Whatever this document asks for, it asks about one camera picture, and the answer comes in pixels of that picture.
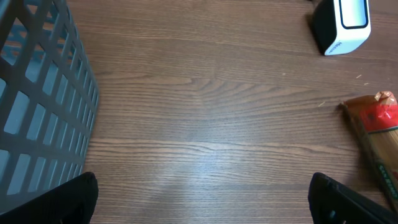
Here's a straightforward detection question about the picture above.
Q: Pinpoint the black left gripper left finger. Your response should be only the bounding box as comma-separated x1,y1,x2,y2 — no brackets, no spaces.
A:
1,172,99,224

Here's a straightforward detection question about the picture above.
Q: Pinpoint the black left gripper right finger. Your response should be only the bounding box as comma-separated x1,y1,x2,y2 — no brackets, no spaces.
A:
308,172,397,224

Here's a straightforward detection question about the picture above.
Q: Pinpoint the red snack package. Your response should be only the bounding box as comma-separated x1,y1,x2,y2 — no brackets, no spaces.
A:
339,91,397,212

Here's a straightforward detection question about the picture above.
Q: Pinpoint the white barcode scanner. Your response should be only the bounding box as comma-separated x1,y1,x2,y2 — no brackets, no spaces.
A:
312,0,371,56

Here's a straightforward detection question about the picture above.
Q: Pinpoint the dark grey plastic basket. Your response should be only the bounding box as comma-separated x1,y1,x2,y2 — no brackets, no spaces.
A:
1,0,100,213

